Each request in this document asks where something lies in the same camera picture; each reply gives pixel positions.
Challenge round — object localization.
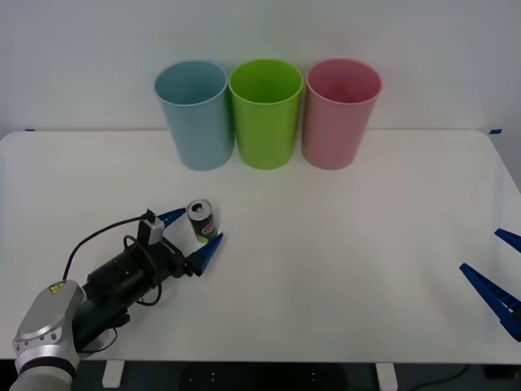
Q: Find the green plastic bin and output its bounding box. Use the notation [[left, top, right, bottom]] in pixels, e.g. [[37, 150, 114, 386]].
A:
[[227, 58, 305, 171]]

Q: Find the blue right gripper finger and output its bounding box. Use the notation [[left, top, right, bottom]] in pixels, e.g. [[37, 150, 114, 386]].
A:
[[458, 262, 521, 343], [494, 228, 521, 253]]

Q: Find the pale blue plastic bin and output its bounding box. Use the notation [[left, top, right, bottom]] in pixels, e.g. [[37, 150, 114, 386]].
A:
[[153, 59, 235, 172]]

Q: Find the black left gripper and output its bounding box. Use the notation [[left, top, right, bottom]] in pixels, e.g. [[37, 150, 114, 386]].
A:
[[147, 207, 225, 287]]

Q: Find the white table leg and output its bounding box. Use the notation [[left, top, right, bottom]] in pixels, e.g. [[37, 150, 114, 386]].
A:
[[101, 360, 125, 389], [374, 362, 398, 391]]

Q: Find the black and green drink can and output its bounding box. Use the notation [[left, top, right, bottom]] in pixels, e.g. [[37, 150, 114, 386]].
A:
[[186, 198, 219, 244]]

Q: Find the pink plastic bin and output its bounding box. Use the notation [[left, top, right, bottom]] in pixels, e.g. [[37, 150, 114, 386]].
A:
[[300, 57, 383, 171]]

